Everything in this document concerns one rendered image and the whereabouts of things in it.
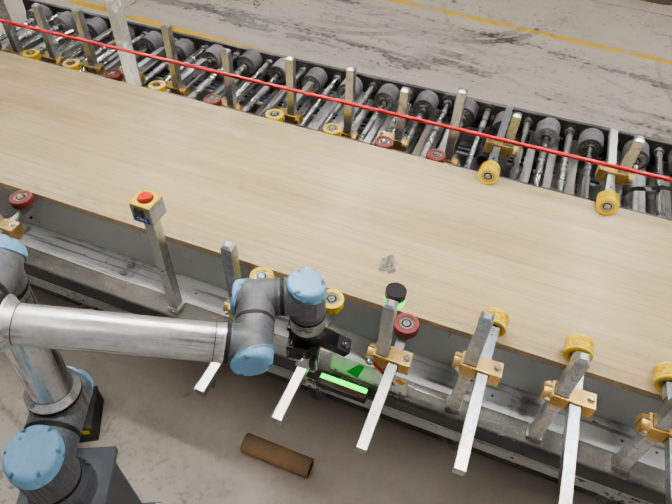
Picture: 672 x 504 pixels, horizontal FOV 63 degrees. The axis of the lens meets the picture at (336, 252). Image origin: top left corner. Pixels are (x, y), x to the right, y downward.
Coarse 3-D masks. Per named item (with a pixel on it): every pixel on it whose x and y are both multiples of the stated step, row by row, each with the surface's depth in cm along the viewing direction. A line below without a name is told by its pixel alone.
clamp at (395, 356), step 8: (376, 344) 171; (368, 352) 168; (392, 352) 167; (400, 352) 167; (376, 360) 168; (384, 360) 166; (392, 360) 165; (400, 360) 166; (400, 368) 166; (408, 368) 165
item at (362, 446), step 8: (400, 344) 171; (392, 368) 165; (384, 376) 163; (392, 376) 163; (384, 384) 161; (384, 392) 159; (376, 400) 157; (384, 400) 157; (376, 408) 156; (368, 416) 154; (376, 416) 154; (368, 424) 152; (376, 424) 154; (368, 432) 151; (360, 440) 149; (368, 440) 149; (360, 448) 148
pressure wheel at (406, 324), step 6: (396, 318) 172; (402, 318) 172; (408, 318) 172; (414, 318) 172; (396, 324) 170; (402, 324) 171; (408, 324) 170; (414, 324) 170; (396, 330) 170; (402, 330) 169; (408, 330) 169; (414, 330) 169; (402, 336) 170; (408, 336) 169; (414, 336) 171
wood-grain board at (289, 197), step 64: (0, 64) 272; (0, 128) 235; (64, 128) 237; (128, 128) 238; (192, 128) 240; (256, 128) 241; (64, 192) 208; (128, 192) 210; (192, 192) 211; (256, 192) 212; (320, 192) 213; (384, 192) 214; (448, 192) 215; (512, 192) 216; (256, 256) 189; (320, 256) 190; (384, 256) 191; (448, 256) 192; (512, 256) 192; (576, 256) 193; (640, 256) 194; (448, 320) 173; (512, 320) 173; (576, 320) 174; (640, 320) 175; (640, 384) 159
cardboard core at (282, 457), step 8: (248, 440) 229; (256, 440) 229; (264, 440) 230; (240, 448) 229; (248, 448) 228; (256, 448) 227; (264, 448) 227; (272, 448) 227; (280, 448) 227; (256, 456) 228; (264, 456) 226; (272, 456) 225; (280, 456) 225; (288, 456) 225; (296, 456) 225; (304, 456) 226; (280, 464) 225; (288, 464) 224; (296, 464) 223; (304, 464) 223; (312, 464) 228; (296, 472) 223; (304, 472) 222
